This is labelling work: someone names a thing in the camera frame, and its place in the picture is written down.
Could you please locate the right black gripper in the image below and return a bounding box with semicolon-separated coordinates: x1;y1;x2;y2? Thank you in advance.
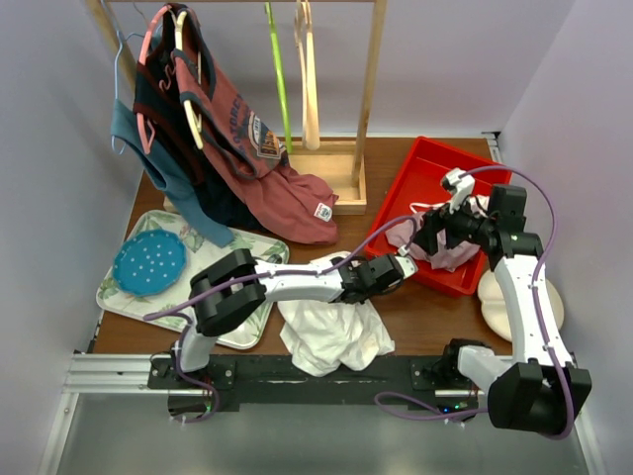
409;189;495;256

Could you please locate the white tank top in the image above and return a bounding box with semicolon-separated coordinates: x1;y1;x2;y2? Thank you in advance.
278;299;396;377

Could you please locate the green plastic hanger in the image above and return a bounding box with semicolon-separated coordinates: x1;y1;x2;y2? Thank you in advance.
264;2;293;153

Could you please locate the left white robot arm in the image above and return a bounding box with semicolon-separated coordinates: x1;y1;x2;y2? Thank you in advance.
169;249;417;388

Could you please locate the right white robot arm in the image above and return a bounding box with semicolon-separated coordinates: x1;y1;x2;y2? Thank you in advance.
413;184;592;439

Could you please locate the red graphic tank top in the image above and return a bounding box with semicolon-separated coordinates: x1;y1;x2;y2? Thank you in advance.
173;7;338;244

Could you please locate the wooden hanger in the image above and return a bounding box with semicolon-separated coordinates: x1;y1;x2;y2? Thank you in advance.
294;1;320;150

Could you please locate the navy maroon tank top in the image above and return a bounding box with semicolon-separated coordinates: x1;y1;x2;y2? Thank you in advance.
134;31;265;232

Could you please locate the pink hanger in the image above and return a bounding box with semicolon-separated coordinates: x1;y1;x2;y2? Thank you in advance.
133;3;184;154

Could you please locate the teal tank top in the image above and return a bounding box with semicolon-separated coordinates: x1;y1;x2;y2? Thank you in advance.
128;112;233;247

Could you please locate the red plastic bin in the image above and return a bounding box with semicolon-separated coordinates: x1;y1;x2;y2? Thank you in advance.
370;137;494;297

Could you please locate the cream divided plate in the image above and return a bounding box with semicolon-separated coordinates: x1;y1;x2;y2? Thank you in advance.
477;270;565;342

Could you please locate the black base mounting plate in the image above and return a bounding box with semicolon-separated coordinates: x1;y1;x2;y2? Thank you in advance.
147;354;483;421

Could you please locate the wooden clothes rack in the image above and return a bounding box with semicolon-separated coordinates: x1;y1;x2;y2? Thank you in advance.
85;1;388;216

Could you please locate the blue dotted plate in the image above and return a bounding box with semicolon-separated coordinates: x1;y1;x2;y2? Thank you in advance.
112;229;187;297

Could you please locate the floral serving tray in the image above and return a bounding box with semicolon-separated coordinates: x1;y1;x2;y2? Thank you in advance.
96;210;290;350

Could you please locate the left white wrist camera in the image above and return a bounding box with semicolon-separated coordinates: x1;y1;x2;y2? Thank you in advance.
395;246;418;279

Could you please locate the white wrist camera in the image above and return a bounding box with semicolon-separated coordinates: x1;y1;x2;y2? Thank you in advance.
441;168;475;213
395;246;418;279

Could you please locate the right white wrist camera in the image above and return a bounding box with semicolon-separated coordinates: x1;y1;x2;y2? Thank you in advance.
441;168;475;213

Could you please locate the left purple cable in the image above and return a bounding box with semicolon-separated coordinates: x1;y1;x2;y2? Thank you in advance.
142;214;426;425

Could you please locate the light blue wire hanger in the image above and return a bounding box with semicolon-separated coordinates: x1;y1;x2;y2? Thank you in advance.
99;0;143;155

